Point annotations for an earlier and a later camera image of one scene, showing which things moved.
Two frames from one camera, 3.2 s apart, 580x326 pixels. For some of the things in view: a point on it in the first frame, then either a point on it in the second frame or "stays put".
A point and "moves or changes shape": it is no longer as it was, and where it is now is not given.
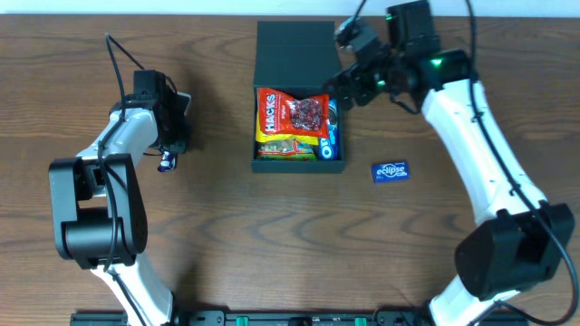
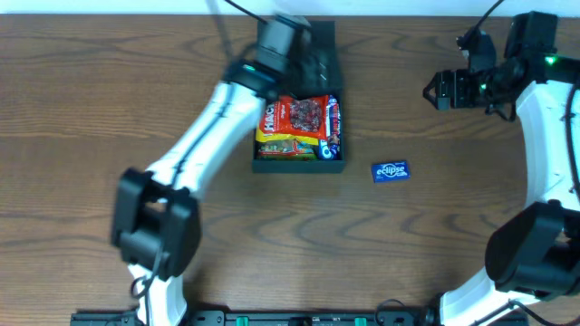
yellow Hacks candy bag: [267, 137] stays put
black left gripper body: [174, 142] to [314, 66]
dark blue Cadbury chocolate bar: [168, 162] moves or changes shape
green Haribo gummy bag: [286, 149] stays put
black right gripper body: [356, 80] to [445, 89]
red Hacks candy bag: [303, 115] stays put
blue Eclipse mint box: [396, 171] stays put
